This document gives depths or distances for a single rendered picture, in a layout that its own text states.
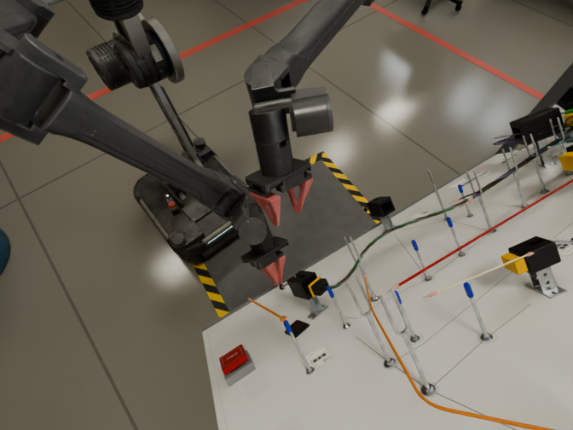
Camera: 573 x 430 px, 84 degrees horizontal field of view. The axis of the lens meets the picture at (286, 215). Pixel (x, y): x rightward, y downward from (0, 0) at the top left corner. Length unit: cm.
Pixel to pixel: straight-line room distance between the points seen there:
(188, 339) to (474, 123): 252
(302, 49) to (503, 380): 54
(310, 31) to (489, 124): 246
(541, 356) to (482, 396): 9
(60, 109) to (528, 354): 63
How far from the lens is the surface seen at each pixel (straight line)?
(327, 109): 50
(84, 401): 202
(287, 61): 57
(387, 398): 49
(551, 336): 52
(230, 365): 65
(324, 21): 65
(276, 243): 74
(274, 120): 50
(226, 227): 177
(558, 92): 131
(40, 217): 258
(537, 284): 60
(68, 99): 49
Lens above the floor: 177
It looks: 60 degrees down
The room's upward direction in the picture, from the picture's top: straight up
